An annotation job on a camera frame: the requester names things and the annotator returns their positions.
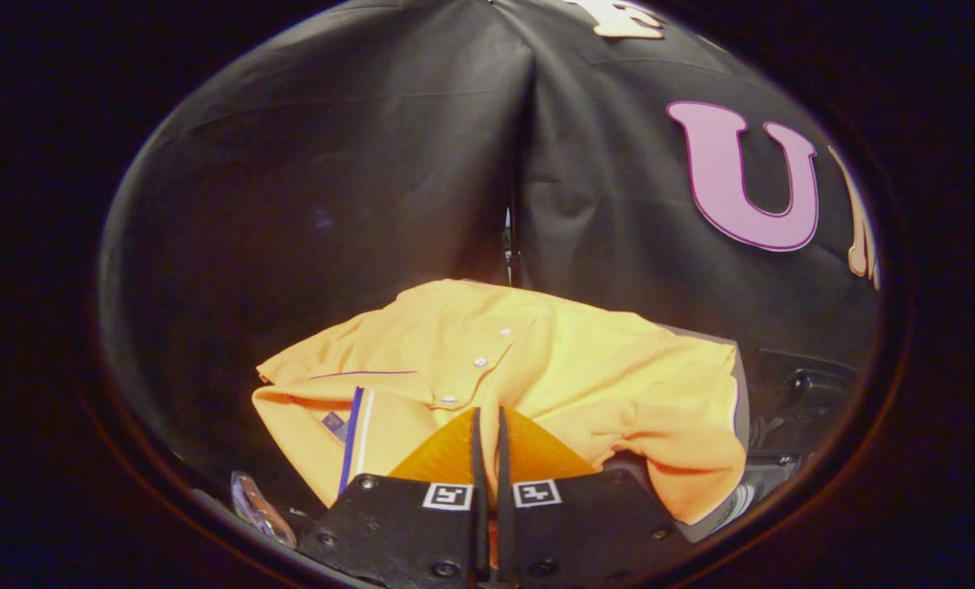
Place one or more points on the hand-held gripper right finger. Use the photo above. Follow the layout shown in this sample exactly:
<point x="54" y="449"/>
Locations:
<point x="505" y="491"/>

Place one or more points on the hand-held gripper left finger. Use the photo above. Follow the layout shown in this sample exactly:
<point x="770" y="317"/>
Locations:
<point x="478" y="491"/>

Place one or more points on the orange polo shirt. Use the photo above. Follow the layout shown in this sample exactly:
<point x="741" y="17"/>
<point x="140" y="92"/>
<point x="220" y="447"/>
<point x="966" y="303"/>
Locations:
<point x="577" y="368"/>

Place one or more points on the beige and black cabinet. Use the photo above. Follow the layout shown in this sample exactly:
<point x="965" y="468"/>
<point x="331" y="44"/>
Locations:
<point x="742" y="409"/>

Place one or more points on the black backdrop cloth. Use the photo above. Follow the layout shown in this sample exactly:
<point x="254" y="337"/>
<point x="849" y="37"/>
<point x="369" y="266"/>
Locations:
<point x="332" y="204"/>

